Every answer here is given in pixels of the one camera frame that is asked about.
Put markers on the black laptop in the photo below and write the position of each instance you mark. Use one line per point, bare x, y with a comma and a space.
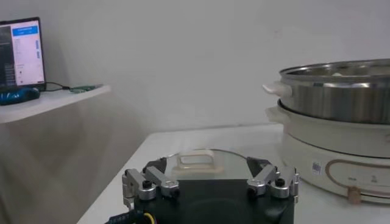
24, 51

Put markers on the white electric cooker base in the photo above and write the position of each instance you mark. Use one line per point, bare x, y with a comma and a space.
329, 143

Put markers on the blue computer mouse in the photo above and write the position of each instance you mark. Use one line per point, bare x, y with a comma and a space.
18, 95

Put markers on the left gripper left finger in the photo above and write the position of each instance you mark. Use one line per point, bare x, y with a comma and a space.
161, 179

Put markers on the stainless steel steamer basket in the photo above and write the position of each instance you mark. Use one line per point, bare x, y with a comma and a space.
341, 100

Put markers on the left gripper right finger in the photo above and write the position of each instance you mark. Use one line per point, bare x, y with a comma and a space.
262, 179

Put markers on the white side table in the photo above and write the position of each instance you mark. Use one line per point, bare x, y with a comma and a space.
67, 100

